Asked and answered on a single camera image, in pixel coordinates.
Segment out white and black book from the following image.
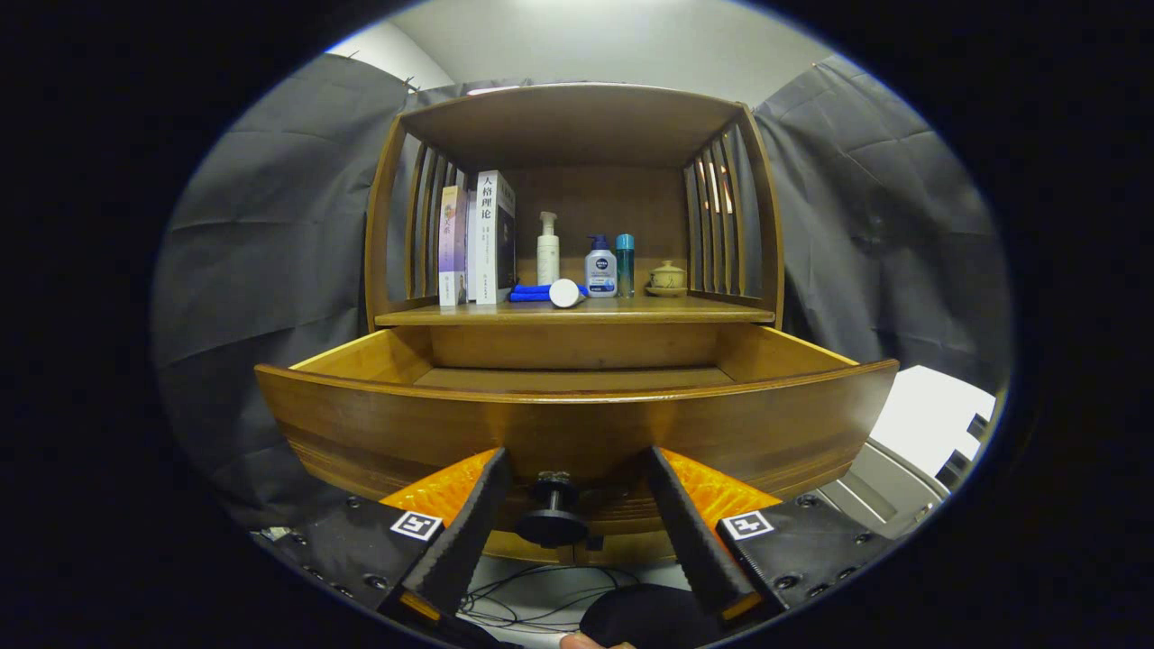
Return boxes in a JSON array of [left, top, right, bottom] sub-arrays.
[[467, 169, 517, 306]]

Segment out wooden drawer with black knob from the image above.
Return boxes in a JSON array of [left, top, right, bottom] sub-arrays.
[[254, 323, 901, 569]]

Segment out grey slatted chair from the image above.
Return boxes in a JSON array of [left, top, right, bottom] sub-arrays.
[[816, 410, 993, 542]]

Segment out blue folded cloth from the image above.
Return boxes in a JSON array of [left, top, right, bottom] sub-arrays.
[[508, 283, 589, 303]]

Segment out black rounded cloth object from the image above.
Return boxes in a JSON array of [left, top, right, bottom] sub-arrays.
[[580, 583, 722, 649]]

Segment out white pump bottle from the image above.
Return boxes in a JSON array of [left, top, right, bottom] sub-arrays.
[[536, 211, 561, 288]]

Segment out black backdrop cloth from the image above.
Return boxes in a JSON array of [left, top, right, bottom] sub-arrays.
[[149, 50, 1015, 533]]

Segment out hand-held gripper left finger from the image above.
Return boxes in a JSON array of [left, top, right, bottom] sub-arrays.
[[261, 446, 513, 632]]

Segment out white flat panel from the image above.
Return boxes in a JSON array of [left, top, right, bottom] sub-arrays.
[[870, 365, 997, 479]]

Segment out wooden countertop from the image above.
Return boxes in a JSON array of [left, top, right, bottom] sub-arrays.
[[374, 296, 776, 327]]

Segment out purple paperback book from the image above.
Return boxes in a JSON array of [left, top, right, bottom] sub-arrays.
[[438, 185, 470, 307]]

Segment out brown wooden cabinet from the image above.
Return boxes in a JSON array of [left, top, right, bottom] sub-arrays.
[[363, 83, 785, 330]]

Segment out floor cables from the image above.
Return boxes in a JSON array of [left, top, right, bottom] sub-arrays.
[[460, 563, 646, 632]]

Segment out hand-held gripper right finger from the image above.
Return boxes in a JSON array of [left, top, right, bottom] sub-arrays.
[[642, 444, 911, 627]]

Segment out white bottle with blue cap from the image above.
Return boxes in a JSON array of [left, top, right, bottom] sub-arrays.
[[584, 234, 618, 298]]

